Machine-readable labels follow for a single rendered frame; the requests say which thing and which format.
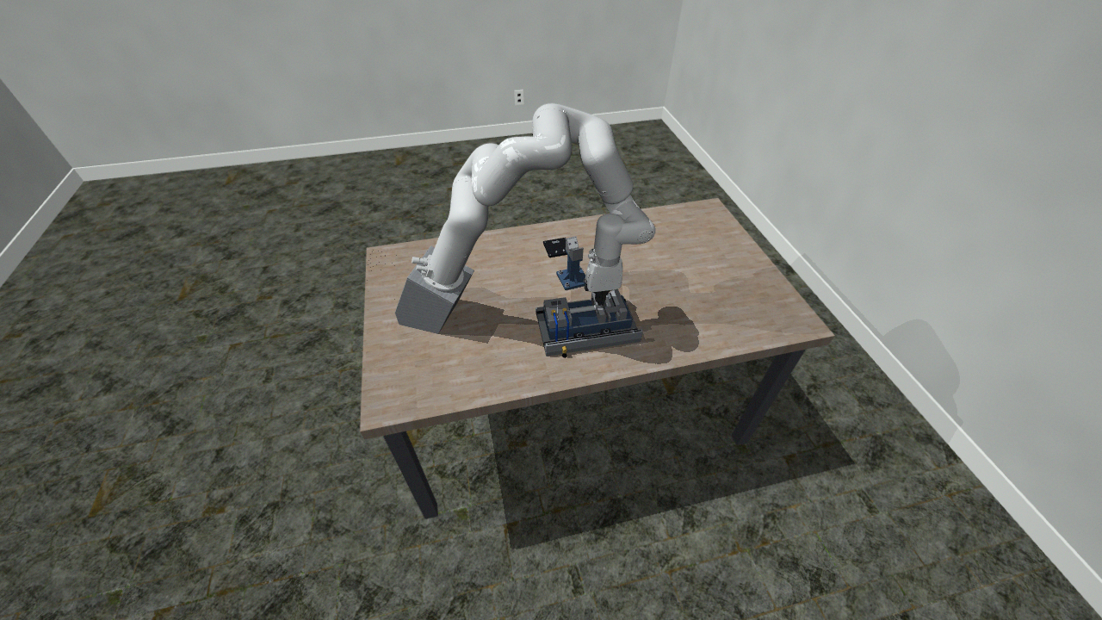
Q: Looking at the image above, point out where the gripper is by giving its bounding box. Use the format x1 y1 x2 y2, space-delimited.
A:
585 258 622 305

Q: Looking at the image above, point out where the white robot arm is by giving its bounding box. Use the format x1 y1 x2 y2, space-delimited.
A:
412 104 655 291

